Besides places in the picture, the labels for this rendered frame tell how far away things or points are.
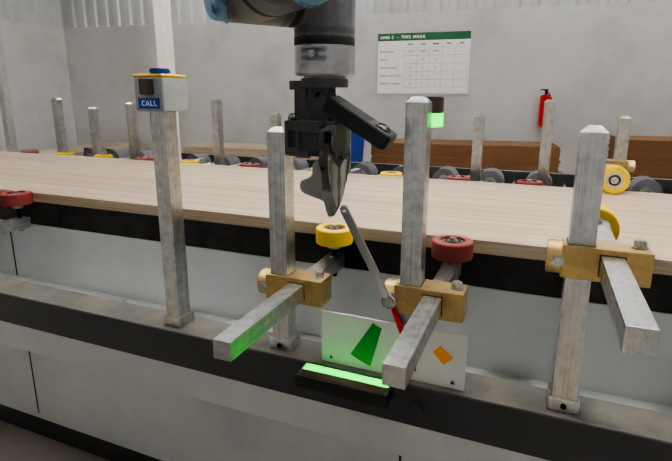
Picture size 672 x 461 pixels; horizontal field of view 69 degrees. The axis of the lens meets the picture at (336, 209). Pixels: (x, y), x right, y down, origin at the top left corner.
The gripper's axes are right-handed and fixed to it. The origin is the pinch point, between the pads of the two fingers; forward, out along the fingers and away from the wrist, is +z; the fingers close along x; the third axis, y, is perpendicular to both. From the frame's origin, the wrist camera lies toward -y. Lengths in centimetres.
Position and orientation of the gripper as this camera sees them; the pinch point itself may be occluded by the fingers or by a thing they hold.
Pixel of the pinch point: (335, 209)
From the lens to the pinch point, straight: 78.1
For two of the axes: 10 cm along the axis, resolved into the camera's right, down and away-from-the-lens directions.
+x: -3.8, 2.1, -9.0
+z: -0.1, 9.7, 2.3
